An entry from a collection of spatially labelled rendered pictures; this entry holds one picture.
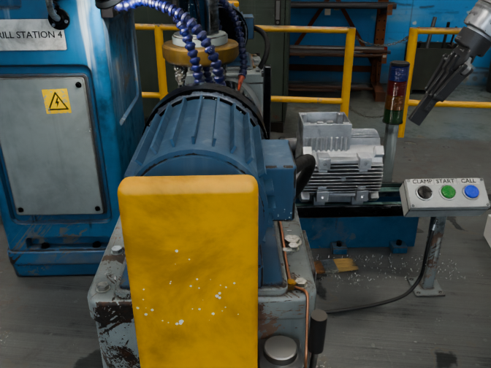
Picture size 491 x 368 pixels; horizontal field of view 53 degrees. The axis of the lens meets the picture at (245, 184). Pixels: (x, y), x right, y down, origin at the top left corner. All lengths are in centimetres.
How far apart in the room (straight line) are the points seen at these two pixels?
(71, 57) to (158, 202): 67
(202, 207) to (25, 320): 83
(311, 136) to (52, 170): 61
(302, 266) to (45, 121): 68
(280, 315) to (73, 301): 71
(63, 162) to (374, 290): 77
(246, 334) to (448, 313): 75
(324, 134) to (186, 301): 80
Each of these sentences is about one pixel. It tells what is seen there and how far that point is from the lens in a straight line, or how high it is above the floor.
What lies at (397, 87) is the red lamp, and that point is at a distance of 160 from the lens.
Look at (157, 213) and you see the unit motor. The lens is 47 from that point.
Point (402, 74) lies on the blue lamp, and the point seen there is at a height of 119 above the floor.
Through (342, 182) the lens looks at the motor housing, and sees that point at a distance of 126.
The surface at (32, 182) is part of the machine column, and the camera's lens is 122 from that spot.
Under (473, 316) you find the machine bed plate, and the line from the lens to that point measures 124.
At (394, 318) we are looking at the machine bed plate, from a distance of 118.
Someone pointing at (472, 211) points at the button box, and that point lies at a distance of 117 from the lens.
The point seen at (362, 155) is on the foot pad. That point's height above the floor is 107.
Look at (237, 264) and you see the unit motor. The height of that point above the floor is 126.
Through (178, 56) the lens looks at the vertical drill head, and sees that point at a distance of 115.
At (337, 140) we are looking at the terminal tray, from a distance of 126.
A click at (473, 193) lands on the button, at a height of 107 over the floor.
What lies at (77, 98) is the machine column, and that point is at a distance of 111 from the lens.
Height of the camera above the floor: 155
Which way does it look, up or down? 26 degrees down
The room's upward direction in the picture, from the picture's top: straight up
